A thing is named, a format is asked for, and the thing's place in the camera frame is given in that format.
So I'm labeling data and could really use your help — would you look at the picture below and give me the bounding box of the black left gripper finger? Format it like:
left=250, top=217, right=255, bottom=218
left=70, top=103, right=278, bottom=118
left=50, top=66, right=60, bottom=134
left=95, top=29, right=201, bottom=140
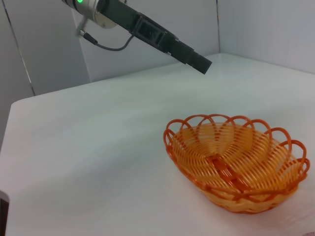
left=138, top=14, right=213, bottom=69
left=131, top=23, right=210, bottom=75

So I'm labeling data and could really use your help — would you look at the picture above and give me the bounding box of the dark robot torso front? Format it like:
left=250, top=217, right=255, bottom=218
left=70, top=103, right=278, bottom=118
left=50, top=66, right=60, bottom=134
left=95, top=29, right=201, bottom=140
left=0, top=190, right=10, bottom=236

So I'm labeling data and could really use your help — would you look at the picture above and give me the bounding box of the orange woven plastic basket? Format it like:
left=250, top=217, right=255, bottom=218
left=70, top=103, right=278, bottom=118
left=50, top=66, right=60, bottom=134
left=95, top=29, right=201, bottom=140
left=163, top=113, right=311, bottom=214

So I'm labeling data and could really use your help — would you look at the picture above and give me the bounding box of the left gripper connector with cable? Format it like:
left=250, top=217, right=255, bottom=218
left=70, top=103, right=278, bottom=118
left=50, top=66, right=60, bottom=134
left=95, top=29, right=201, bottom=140
left=74, top=16, right=135, bottom=52

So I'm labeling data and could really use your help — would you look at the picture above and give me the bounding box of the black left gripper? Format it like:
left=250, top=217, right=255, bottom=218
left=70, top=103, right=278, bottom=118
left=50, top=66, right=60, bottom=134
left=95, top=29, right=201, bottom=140
left=99, top=0, right=143, bottom=34

